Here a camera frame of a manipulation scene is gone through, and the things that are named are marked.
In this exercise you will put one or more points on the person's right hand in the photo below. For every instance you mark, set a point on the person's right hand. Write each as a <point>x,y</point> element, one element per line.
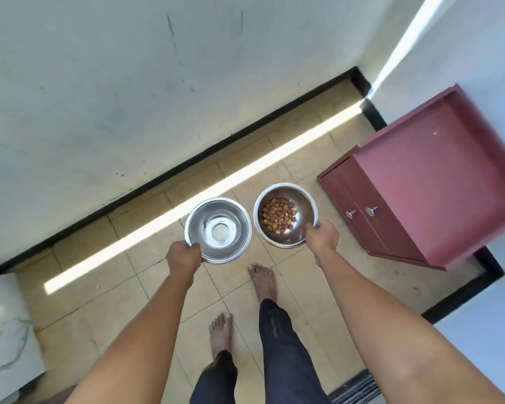
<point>324,239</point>

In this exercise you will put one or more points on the person's left hand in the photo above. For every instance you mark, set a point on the person's left hand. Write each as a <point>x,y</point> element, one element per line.
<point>183,258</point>

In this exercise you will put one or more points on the person's right forearm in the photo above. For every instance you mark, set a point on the person's right forearm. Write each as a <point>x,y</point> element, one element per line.
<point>383,328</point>

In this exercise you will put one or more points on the person's left forearm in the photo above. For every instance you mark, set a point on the person's left forearm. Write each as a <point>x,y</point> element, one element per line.
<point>139,345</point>

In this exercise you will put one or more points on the person's right foot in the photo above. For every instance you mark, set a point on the person's right foot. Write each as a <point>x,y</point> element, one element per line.
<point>263,286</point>

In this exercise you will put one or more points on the person's foot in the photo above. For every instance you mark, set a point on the person's foot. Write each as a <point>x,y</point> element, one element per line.
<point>221,332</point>
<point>263,286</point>

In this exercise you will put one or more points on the person's left foot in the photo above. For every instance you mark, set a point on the person's left foot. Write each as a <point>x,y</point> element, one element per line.
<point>221,332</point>

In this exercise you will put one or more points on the person's right leg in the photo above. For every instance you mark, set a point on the person's right leg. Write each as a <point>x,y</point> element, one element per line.
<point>286,357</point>

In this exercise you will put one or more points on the person's leg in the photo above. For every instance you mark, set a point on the person's leg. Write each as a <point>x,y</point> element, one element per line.
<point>286,357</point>
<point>214,382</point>

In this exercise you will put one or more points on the person's left leg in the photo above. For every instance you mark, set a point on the person's left leg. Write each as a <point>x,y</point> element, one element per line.
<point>214,382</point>

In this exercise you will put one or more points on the silver cabinet knob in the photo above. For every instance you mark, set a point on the silver cabinet knob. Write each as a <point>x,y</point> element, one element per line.
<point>351,214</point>
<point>371,211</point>

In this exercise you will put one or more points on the maroon wooden cabinet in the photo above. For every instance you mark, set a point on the maroon wooden cabinet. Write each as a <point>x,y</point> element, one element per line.
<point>425,172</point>

